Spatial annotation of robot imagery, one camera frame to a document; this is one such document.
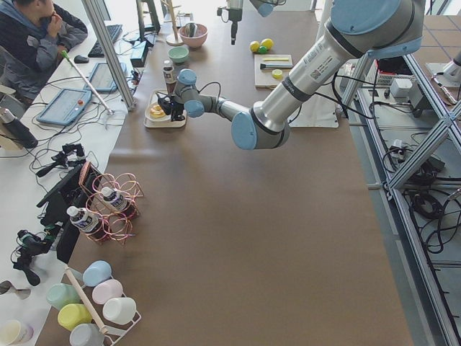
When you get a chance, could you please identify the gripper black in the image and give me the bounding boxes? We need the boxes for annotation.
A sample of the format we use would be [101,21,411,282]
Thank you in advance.
[230,21,238,45]
[171,101,184,122]

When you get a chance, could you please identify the twisted glazed donut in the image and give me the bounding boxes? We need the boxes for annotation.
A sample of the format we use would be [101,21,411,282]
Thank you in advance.
[149,105,166,119]

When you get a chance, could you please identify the white round plate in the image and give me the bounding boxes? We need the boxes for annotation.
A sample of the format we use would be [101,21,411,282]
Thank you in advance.
[145,102,171,121]

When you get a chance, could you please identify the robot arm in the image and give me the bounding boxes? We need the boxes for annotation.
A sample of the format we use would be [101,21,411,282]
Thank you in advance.
[224,0,286,45]
[169,0,425,150]

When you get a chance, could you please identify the cream rectangular tray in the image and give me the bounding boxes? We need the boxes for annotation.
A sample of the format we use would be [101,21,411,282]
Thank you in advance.
[144,89,187,128]

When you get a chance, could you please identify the dark tea bottle on tray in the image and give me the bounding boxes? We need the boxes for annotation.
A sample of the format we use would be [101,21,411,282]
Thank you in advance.
[163,60,176,94]

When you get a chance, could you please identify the yellow lemon lower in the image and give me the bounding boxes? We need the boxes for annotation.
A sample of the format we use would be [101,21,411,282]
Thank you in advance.
[249,41,260,53]

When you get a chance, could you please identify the yellow lemon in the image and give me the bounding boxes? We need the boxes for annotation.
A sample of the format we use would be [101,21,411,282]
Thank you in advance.
[249,41,260,53]
[261,38,274,50]

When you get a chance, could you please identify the green lime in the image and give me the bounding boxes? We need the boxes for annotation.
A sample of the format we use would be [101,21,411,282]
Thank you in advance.
[258,45,268,54]

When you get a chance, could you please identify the yellow lemon upper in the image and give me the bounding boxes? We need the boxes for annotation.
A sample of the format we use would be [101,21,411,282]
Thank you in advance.
[261,38,274,50]

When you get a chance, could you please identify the steel muddler black tip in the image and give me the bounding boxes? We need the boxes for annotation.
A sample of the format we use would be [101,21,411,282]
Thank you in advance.
[259,63,293,70]

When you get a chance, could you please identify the pink ice bowl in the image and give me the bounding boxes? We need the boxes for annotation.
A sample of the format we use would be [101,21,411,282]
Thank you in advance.
[179,23,208,48]

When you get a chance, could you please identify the metal ice scoop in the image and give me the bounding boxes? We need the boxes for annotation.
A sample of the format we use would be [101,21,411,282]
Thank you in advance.
[184,22,197,37]

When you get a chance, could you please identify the bamboo cutting board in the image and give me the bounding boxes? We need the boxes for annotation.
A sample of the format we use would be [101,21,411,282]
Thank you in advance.
[254,54,294,88]

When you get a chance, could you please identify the half lemon slice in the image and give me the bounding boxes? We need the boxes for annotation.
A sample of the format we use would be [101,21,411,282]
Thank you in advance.
[272,69,283,79]

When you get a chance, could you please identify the green bowl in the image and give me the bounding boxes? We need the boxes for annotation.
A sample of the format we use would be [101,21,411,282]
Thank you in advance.
[168,46,189,63]

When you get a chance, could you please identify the wooden mug tree stand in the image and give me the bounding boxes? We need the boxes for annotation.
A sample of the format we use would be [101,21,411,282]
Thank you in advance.
[161,0,184,47]

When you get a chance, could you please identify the white stick green tip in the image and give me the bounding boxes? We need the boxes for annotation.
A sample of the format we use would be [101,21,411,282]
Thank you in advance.
[61,50,115,116]

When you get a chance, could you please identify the blue teach pendant far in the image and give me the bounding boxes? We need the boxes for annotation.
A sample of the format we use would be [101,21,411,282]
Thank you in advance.
[88,63,117,94]

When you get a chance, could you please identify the blue teach pendant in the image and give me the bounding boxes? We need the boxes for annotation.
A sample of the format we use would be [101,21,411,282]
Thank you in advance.
[37,88,92,126]
[88,63,117,94]

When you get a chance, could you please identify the bottle in rack rear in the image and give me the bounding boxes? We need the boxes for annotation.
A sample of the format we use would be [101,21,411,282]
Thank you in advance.
[101,187,138,219]

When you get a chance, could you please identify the bottle in rack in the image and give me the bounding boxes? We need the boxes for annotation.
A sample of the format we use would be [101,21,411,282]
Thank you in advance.
[101,187,138,219]
[66,205,107,241]

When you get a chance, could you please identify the black keyboard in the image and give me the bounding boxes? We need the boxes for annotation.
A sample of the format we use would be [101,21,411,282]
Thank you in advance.
[87,24,124,58]

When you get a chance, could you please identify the black computer mouse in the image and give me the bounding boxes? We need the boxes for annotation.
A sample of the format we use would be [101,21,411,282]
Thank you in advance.
[73,55,89,64]

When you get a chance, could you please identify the blue teach pendant near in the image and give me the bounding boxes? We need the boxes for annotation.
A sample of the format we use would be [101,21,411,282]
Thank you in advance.
[37,88,92,126]

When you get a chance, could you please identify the bottle in rack front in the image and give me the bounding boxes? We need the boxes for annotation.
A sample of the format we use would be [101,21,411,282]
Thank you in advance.
[66,205,107,241]

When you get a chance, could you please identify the black monitor stand device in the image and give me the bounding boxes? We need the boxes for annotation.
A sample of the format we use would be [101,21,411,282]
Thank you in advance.
[37,164,86,264]

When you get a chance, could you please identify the black thermos bottle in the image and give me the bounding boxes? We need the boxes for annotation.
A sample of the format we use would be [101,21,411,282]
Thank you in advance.
[1,107,38,148]

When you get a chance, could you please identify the seated person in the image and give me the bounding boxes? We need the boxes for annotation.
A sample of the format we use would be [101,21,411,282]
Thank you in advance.
[1,1,88,106]

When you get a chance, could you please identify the blue cup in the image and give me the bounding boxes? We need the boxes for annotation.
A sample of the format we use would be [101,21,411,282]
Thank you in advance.
[83,260,112,287]

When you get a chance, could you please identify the pink cup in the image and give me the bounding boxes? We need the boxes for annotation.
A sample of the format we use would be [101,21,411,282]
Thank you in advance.
[91,279,123,305]

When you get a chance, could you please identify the white cup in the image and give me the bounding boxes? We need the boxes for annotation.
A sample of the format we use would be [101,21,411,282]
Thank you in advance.
[102,297,137,325]

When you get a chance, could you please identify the green cup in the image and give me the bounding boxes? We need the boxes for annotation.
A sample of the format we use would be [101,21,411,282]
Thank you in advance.
[46,283,81,310]

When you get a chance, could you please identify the yellow cup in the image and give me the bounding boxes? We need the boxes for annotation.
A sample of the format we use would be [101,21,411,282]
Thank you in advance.
[57,303,92,331]

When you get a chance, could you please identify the grey cup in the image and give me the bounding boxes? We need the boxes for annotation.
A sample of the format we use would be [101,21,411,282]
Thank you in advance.
[69,324,104,346]

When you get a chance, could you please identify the copper wire bottle rack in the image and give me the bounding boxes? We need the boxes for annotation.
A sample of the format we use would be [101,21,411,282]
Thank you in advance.
[79,162,144,244]

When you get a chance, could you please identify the black camera tripod clamp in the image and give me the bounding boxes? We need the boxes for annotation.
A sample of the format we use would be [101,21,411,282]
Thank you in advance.
[36,143,86,177]

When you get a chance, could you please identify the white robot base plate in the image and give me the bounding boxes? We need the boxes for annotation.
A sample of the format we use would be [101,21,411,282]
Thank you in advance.
[288,104,339,128]

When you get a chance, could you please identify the aluminium frame post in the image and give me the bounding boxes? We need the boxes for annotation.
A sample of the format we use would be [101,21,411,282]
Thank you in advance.
[81,0,135,112]

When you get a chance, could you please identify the white wire cup rack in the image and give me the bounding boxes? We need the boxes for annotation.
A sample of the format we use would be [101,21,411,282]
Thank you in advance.
[64,265,142,345]

